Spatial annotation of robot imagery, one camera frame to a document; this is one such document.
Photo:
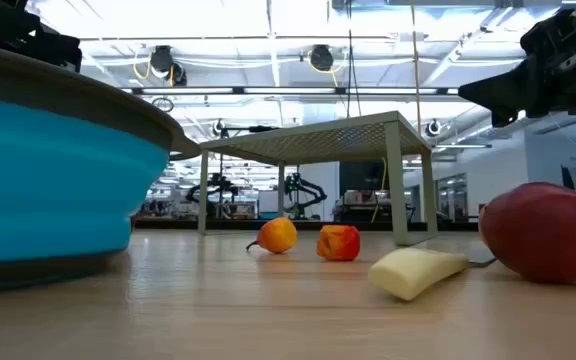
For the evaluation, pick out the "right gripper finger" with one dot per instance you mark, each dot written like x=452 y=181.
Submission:
x=508 y=87

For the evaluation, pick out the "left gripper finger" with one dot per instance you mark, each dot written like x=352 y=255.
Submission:
x=33 y=37

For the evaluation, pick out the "blue collapsible bowl grey rim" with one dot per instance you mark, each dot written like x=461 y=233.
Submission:
x=43 y=175

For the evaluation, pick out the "large dark red fruit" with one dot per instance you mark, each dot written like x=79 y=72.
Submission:
x=543 y=235

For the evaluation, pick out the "black background robot arm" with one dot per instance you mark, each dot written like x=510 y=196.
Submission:
x=313 y=192
x=218 y=182

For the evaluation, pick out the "green perforated metal stand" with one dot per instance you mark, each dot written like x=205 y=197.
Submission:
x=318 y=140

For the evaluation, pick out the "crumpled red-orange pepper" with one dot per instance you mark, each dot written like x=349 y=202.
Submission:
x=338 y=243

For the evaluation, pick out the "small orange pepper with stem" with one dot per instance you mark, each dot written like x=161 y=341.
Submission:
x=278 y=235

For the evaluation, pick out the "black aluminium rig frame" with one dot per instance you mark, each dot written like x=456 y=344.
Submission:
x=238 y=225

